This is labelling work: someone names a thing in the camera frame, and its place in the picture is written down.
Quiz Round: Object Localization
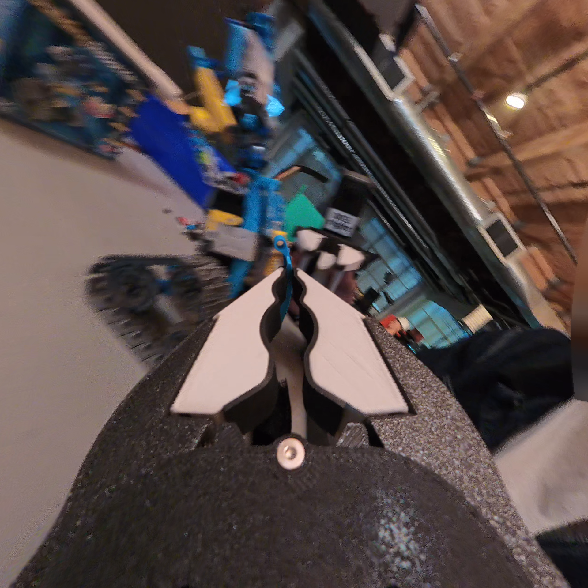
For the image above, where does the blue toy kit booklet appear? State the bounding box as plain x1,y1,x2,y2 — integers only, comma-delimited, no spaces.
0,0,157,159

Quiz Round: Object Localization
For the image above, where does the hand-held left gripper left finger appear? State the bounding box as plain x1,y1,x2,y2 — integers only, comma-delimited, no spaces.
172,269,287,417

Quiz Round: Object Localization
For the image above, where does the blue tracked toy robot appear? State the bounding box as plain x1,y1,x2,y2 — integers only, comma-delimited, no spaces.
85,11,308,364

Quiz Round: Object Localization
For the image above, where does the blue plastic bin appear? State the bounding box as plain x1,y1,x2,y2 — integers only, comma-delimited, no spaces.
127,95,226,210

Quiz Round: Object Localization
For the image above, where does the thin blue beam piece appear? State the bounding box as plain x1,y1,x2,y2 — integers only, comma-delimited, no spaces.
274,233,298,322

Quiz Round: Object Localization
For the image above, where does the person's right forearm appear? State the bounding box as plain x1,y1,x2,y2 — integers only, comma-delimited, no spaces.
414,326,578,453

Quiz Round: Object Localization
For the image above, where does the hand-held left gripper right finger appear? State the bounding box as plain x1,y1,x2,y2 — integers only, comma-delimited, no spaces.
296,271,409,416

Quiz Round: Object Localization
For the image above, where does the metal air duct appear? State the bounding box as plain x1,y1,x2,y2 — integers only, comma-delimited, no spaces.
313,0,543,327

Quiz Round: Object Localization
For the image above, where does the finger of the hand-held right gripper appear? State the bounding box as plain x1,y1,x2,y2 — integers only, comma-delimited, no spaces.
294,230,325,255
317,244,366,273

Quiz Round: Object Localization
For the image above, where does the person's white shirt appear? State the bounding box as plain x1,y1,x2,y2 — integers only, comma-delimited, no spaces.
492,418,588,538

